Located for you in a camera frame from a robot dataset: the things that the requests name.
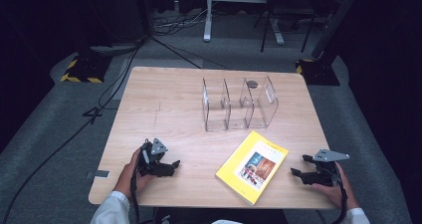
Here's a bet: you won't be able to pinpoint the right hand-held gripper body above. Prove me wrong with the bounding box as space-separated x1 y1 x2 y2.
307 147 351 187

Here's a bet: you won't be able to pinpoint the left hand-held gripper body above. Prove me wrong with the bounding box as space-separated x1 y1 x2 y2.
137 137 176 178

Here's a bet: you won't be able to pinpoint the person's right hand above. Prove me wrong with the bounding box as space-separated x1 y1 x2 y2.
312 161 361 210

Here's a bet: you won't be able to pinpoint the person's left hand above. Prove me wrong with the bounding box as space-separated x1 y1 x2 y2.
113 146 154 200

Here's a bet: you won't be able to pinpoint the yellow book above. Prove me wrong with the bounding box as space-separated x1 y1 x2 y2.
215 129 290 206

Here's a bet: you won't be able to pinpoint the black stand base hazard stripes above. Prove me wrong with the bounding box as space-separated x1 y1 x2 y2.
60 52 112 85
295 58 341 87

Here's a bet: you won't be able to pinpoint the clear acrylic book rack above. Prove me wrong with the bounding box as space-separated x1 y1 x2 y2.
201 76 280 132

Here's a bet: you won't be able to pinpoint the grey slanted pole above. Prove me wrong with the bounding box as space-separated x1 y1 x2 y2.
311 0 364 60

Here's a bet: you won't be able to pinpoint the black chair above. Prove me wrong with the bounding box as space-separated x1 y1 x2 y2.
253 0 332 54

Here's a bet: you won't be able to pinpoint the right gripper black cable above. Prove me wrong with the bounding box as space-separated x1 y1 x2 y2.
329 170 348 224

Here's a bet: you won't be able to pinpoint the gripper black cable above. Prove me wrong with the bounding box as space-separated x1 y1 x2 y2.
129 165 141 224
329 170 348 224

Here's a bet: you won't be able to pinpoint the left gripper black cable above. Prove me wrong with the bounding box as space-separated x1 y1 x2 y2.
129 165 141 224

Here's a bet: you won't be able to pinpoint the long black floor cable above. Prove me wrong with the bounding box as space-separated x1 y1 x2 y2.
0 38 147 223

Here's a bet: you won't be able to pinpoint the thin black floor cable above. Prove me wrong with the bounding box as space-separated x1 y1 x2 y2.
148 35 231 71

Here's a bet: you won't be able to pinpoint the bundle of floor cables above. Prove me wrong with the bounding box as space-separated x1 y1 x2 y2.
152 7 217 37

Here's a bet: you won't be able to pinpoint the white desk frame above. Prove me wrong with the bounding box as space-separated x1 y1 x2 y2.
202 0 287 47

